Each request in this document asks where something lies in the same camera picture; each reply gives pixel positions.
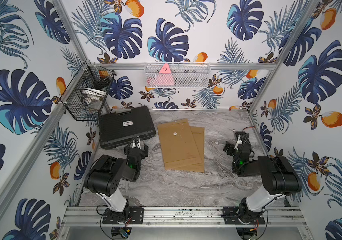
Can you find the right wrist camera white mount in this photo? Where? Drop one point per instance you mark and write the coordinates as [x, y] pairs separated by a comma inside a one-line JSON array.
[[241, 137]]

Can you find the brown kraft file bag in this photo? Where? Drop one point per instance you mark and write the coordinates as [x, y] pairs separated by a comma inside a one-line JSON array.
[[198, 134], [178, 145]]

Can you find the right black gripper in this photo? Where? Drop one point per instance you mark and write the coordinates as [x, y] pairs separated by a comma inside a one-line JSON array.
[[231, 147]]

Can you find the black wire basket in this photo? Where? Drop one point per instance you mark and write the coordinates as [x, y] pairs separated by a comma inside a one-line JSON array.
[[93, 77]]

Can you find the white items in black basket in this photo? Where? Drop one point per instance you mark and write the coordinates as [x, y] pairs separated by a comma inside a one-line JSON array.
[[91, 96]]

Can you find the black plastic tool case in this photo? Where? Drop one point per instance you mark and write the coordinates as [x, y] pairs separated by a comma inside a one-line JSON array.
[[118, 129]]

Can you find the white mesh wall basket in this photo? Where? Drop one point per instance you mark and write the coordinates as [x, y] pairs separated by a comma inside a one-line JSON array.
[[186, 75]]

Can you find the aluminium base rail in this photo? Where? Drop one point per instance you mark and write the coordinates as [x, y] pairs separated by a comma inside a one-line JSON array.
[[184, 217]]

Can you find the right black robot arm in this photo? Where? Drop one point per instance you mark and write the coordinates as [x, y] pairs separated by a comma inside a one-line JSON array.
[[279, 179]]

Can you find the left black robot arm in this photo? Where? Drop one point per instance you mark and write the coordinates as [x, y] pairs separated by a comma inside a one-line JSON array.
[[104, 179]]

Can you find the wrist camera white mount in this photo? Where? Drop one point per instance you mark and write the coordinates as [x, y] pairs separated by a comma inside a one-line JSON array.
[[136, 143], [241, 137]]

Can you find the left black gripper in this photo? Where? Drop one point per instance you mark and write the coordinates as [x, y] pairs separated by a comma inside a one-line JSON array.
[[136, 149]]

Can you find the pink triangular object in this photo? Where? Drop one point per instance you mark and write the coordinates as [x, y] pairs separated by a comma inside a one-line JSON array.
[[164, 77]]

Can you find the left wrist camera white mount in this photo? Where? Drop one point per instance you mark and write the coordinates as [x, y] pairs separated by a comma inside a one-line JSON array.
[[136, 143]]

